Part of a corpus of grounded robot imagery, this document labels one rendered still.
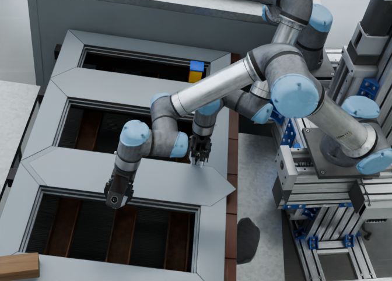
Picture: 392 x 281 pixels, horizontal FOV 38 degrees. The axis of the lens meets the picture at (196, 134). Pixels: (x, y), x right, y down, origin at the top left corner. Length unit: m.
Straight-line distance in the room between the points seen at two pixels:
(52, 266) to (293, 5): 1.10
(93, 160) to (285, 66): 0.87
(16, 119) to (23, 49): 1.55
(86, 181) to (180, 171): 0.34
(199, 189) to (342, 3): 3.06
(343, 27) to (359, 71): 2.51
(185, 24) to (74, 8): 0.49
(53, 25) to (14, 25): 1.42
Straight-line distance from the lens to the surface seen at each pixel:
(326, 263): 2.77
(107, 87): 2.35
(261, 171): 2.36
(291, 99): 1.49
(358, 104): 1.89
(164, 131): 1.62
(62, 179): 2.03
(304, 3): 1.83
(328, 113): 1.61
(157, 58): 2.53
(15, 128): 2.35
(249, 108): 1.87
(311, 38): 2.24
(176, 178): 2.05
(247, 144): 2.45
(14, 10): 4.23
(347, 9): 4.76
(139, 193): 1.99
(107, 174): 2.04
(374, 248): 2.91
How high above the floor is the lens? 2.46
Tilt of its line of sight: 47 degrees down
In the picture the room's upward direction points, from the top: 11 degrees clockwise
